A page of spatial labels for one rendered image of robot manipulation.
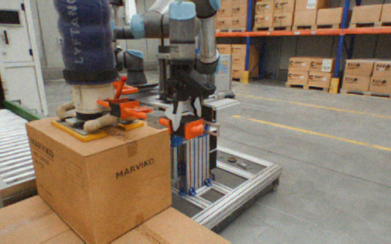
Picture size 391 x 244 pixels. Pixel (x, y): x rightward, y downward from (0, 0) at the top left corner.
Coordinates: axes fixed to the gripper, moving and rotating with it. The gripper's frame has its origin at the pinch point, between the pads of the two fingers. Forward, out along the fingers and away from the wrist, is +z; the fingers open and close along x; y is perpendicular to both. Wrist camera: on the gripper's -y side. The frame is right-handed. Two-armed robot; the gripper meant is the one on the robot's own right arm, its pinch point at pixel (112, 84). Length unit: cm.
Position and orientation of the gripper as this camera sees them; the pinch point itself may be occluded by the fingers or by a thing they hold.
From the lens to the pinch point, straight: 169.1
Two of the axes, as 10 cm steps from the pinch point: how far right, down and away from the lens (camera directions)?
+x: 6.8, -2.1, 7.0
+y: 7.3, 1.9, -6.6
